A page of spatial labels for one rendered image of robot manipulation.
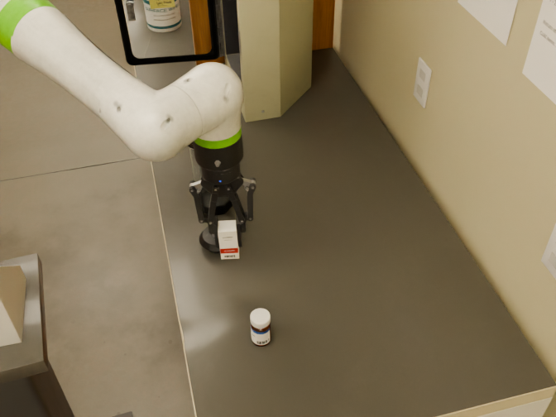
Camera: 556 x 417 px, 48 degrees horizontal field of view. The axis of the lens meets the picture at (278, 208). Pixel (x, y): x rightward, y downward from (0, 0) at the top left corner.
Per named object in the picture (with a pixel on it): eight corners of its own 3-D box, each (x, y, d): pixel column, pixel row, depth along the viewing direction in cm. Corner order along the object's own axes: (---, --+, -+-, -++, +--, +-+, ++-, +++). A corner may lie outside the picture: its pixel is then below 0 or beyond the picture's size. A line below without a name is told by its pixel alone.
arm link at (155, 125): (64, -3, 111) (71, 47, 120) (7, 20, 105) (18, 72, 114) (206, 105, 100) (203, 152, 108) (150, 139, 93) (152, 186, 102)
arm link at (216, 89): (255, 64, 106) (209, 43, 111) (201, 96, 99) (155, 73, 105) (258, 131, 116) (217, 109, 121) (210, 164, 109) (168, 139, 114)
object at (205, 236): (233, 227, 156) (232, 208, 151) (241, 253, 149) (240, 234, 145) (197, 234, 154) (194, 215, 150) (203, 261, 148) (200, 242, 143)
